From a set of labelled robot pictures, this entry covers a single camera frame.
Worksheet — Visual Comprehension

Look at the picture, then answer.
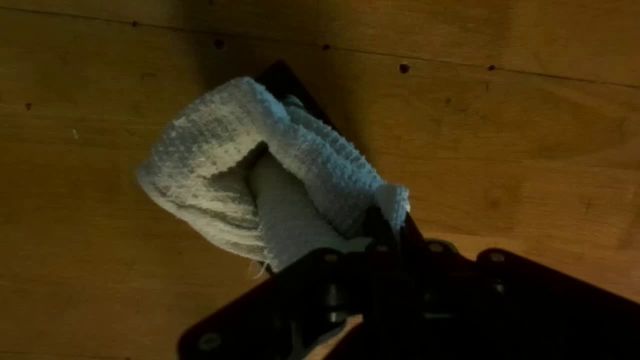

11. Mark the black plastic crate box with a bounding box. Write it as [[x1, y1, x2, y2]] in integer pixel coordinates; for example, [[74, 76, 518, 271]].
[[255, 60, 330, 123]]

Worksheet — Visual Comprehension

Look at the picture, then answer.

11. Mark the light grey cloth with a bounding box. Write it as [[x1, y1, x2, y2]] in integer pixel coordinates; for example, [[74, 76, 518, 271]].
[[137, 78, 409, 271]]

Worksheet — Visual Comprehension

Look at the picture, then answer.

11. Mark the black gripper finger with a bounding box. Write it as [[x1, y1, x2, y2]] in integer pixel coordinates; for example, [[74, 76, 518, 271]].
[[363, 206, 423, 255]]

